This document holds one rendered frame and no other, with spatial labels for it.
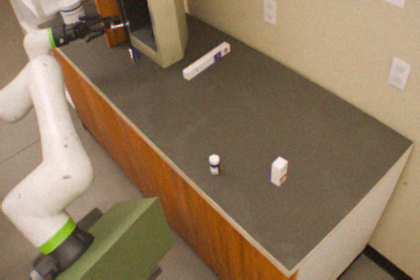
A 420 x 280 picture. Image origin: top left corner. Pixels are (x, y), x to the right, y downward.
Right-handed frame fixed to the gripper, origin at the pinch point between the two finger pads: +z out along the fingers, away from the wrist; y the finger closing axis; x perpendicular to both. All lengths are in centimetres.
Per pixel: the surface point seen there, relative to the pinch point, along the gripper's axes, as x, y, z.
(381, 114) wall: -71, -26, 90
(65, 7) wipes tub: 57, -11, -25
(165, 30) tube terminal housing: -6.3, -7.3, 21.4
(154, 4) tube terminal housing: -7.5, 6.8, 18.6
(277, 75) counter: -33, -26, 62
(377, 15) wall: -62, 13, 86
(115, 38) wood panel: 24.5, -22.4, -1.3
